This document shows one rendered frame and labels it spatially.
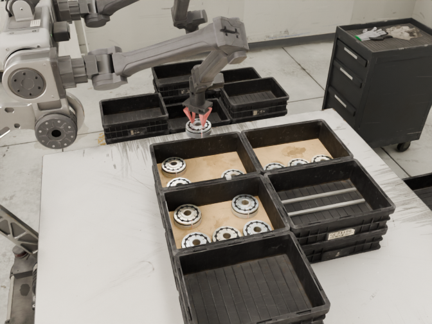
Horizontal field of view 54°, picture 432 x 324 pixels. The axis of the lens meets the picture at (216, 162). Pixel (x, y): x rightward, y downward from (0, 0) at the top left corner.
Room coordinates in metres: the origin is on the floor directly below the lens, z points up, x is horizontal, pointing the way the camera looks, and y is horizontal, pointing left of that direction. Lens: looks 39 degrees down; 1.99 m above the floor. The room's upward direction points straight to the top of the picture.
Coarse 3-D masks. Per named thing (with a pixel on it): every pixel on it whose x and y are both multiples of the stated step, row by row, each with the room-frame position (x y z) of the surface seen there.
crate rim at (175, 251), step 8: (248, 176) 1.23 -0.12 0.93; (256, 176) 1.23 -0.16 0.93; (200, 184) 1.18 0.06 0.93; (208, 184) 1.18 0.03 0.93; (216, 184) 1.19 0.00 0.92; (264, 184) 1.18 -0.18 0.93; (160, 192) 1.14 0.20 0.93; (168, 192) 1.14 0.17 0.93; (272, 200) 1.10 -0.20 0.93; (280, 208) 1.06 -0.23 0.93; (168, 216) 1.02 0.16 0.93; (280, 216) 1.02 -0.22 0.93; (168, 224) 0.98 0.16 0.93; (288, 224) 0.98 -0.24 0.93; (168, 232) 0.95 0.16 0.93; (264, 232) 0.95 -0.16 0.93; (272, 232) 0.95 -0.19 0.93; (224, 240) 0.91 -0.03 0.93; (232, 240) 0.91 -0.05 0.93; (176, 248) 0.88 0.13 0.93; (184, 248) 0.88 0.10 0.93; (192, 248) 0.88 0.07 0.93
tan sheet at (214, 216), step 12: (216, 204) 1.18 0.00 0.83; (228, 204) 1.18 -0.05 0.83; (204, 216) 1.12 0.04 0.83; (216, 216) 1.12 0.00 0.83; (228, 216) 1.12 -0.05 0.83; (264, 216) 1.12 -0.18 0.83; (204, 228) 1.05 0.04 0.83; (216, 228) 1.05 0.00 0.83; (240, 228) 1.05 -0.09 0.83; (180, 240) 1.00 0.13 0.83
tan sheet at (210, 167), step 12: (204, 156) 1.48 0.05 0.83; (216, 156) 1.48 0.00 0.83; (228, 156) 1.48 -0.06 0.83; (192, 168) 1.40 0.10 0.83; (204, 168) 1.40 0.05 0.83; (216, 168) 1.40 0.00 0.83; (228, 168) 1.40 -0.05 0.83; (240, 168) 1.40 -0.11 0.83; (168, 180) 1.32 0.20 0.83; (192, 180) 1.32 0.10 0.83; (204, 180) 1.32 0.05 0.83
